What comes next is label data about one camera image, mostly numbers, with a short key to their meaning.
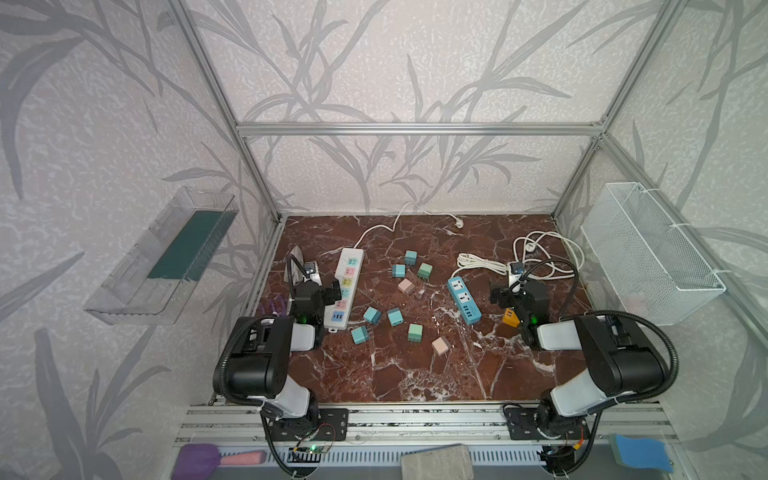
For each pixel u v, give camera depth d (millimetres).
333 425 727
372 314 912
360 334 867
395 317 915
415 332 882
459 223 1163
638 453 689
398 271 1019
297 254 1077
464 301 935
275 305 959
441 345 849
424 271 1019
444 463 666
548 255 1079
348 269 1016
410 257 1075
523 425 728
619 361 459
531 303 707
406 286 978
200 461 693
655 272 626
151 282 635
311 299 707
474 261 1050
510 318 889
